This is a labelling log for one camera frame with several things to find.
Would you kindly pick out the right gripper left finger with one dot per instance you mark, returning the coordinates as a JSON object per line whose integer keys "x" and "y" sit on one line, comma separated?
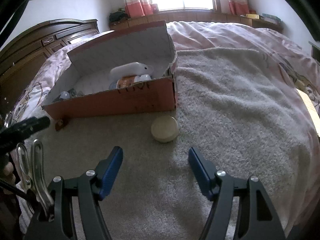
{"x": 90, "y": 188}

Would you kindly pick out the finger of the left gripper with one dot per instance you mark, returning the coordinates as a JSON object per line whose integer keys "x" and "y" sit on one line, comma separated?
{"x": 23, "y": 130}

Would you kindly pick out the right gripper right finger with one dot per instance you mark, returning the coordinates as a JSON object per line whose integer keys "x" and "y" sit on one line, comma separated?
{"x": 257, "y": 217}

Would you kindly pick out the white orange pill bottle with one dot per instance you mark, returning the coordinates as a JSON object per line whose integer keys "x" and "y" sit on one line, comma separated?
{"x": 129, "y": 81}

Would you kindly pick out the white rounded plastic case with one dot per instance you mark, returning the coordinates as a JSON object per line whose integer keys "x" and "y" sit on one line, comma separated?
{"x": 130, "y": 69}

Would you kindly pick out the operator hand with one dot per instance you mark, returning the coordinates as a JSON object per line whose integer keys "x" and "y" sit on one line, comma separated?
{"x": 8, "y": 173}

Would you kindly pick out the small red toy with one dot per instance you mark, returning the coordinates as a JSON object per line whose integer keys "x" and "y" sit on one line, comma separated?
{"x": 62, "y": 123}

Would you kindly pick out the dark wooden headboard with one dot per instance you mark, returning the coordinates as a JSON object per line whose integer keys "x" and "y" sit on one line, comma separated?
{"x": 22, "y": 57}

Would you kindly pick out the white fluffy blanket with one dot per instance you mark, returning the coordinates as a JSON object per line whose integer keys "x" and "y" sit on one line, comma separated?
{"x": 236, "y": 106}

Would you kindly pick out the round cream tin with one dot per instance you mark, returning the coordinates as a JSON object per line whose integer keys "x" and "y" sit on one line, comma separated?
{"x": 165, "y": 129}

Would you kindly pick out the red cardboard shoe box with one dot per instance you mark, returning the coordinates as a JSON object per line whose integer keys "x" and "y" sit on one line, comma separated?
{"x": 92, "y": 61}

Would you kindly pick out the pink cartoon bed sheet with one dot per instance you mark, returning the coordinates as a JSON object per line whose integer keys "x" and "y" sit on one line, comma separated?
{"x": 287, "y": 60}

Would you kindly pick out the dark bag on bench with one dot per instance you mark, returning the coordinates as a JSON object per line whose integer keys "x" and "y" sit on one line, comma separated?
{"x": 118, "y": 16}

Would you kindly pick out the books on bench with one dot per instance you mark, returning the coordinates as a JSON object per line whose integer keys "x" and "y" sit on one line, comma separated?
{"x": 265, "y": 17}

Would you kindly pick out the wooden window bench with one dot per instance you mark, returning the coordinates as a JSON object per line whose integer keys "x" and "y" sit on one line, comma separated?
{"x": 195, "y": 16}

